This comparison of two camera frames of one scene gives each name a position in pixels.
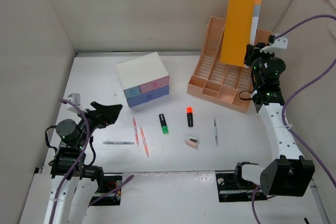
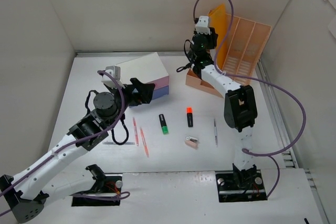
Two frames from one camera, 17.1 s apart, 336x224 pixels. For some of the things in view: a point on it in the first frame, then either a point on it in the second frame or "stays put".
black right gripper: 252,54 to 213,38
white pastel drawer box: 143,78 stays put
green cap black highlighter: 163,124 stays put
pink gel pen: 136,134 stays put
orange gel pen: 145,142 stays put
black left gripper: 95,118 to 134,92
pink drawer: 154,84 stays put
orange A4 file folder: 242,22 to 218,22
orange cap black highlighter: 189,116 stays put
